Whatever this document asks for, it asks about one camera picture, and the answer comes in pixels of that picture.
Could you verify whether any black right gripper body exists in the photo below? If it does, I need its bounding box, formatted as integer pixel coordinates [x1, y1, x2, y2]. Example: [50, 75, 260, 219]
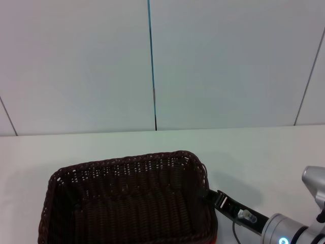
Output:
[215, 194, 270, 236]

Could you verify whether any dark brown woven basket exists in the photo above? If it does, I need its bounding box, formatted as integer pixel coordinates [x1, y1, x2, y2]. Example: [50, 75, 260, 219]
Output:
[37, 150, 219, 244]

